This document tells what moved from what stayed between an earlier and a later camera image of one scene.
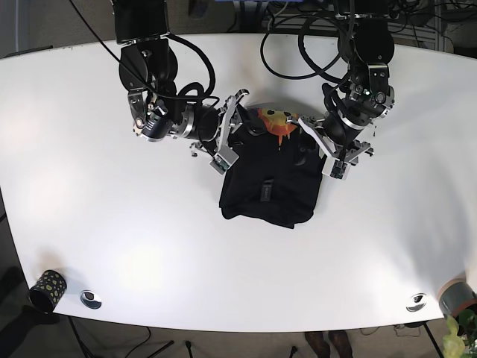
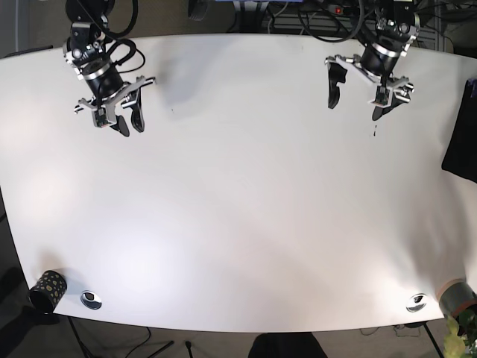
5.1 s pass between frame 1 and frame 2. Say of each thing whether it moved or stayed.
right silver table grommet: stayed
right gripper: moved
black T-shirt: moved
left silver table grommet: stayed
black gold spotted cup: stayed
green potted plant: stayed
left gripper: moved
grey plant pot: stayed
